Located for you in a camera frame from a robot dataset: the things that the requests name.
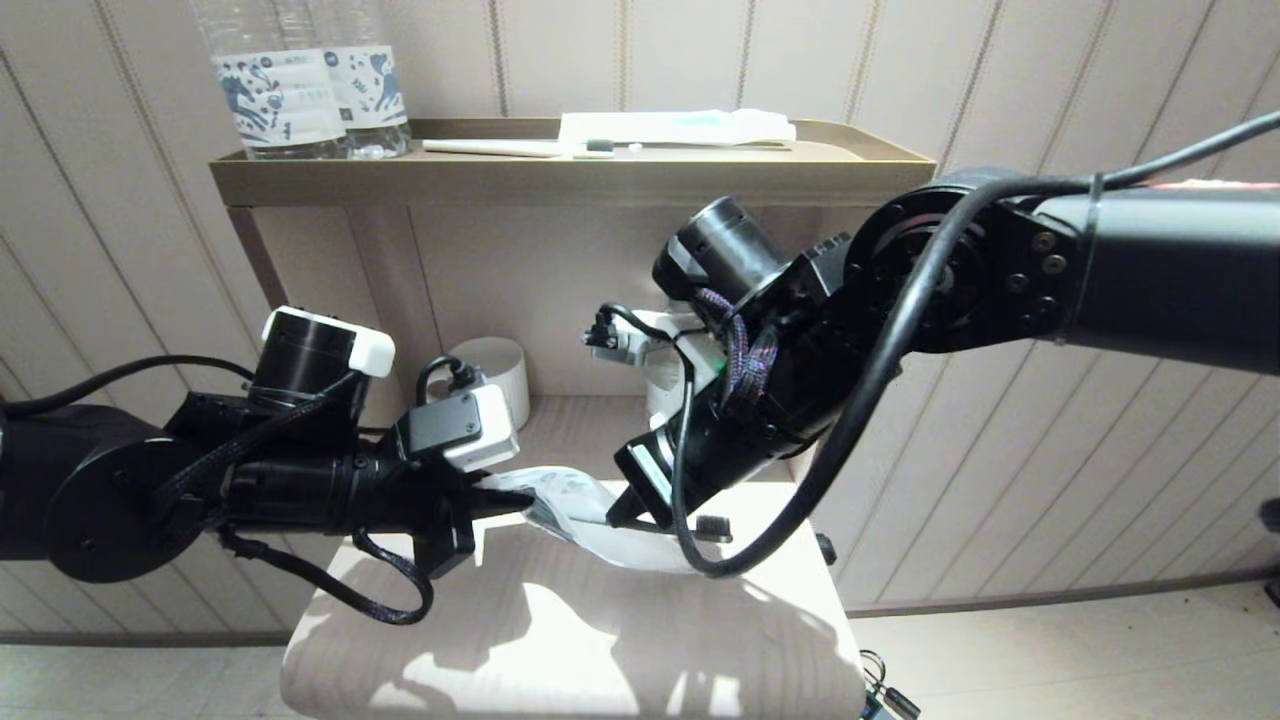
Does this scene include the white blue horse pouch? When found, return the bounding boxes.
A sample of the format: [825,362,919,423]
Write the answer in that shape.
[480,465,701,574]

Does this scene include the small clear water bottle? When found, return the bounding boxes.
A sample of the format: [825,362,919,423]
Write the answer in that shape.
[648,358,701,423]

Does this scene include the white ribbed mug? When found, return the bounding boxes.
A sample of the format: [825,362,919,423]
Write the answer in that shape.
[447,337,529,431]

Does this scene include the white blue packet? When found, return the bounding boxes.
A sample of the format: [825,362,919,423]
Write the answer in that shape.
[556,109,798,149]

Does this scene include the brown open shelf cabinet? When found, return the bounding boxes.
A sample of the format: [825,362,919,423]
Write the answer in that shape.
[208,118,937,501]

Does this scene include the white toothbrush dark bristles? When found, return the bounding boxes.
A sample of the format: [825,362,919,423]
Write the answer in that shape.
[422,138,644,161]

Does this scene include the large water bottle horse label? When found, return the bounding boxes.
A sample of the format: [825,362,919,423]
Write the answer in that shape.
[190,0,349,161]
[310,0,413,159]

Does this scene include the braided black right arm cable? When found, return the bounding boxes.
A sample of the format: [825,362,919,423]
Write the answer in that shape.
[695,288,781,413]

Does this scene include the braided black arm cable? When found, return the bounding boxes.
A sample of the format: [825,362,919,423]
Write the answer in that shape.
[150,370,437,627]
[695,288,781,413]

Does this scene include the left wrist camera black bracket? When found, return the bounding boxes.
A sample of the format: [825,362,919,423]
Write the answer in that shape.
[395,383,521,476]

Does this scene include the braided black left arm cable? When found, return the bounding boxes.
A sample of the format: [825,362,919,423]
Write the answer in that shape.
[150,370,437,627]

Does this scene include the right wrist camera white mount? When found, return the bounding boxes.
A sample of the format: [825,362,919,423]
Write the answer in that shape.
[583,305,726,376]

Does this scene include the left camera smooth black cable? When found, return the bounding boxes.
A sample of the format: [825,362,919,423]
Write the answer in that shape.
[0,355,481,421]

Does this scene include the black connector with wires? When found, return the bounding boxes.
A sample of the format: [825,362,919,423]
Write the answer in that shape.
[858,650,923,720]

